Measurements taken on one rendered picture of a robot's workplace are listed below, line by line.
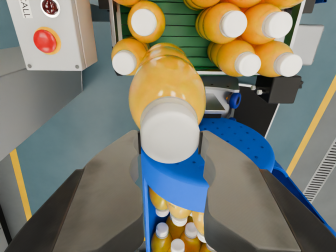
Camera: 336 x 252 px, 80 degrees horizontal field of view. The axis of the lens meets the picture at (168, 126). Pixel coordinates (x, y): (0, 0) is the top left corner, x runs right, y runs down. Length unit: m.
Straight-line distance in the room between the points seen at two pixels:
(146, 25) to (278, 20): 0.21
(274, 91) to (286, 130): 1.42
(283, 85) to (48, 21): 0.51
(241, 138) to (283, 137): 1.52
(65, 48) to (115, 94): 1.20
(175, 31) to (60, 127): 1.45
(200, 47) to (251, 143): 0.29
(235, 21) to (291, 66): 0.13
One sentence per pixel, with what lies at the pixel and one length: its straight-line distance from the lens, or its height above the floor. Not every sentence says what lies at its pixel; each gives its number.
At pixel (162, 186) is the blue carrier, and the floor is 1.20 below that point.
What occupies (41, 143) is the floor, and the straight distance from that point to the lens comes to 2.02.
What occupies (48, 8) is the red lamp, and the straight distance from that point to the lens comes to 0.40.
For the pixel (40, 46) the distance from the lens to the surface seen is 0.42.
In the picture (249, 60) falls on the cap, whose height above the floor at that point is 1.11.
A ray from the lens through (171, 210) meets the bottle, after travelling 0.51.
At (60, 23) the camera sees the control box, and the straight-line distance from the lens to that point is 0.41.
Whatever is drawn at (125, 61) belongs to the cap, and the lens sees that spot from 0.37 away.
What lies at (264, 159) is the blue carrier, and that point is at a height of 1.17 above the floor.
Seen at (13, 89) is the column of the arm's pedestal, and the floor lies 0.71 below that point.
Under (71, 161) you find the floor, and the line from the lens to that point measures 2.01.
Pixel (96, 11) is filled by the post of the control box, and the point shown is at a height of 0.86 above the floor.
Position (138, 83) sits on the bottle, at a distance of 0.17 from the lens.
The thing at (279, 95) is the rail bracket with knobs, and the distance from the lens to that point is 0.58.
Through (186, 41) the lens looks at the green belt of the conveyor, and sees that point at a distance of 0.58.
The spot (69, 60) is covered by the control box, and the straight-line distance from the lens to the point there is 0.42.
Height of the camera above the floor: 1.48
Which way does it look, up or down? 63 degrees down
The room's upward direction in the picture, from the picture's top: 177 degrees clockwise
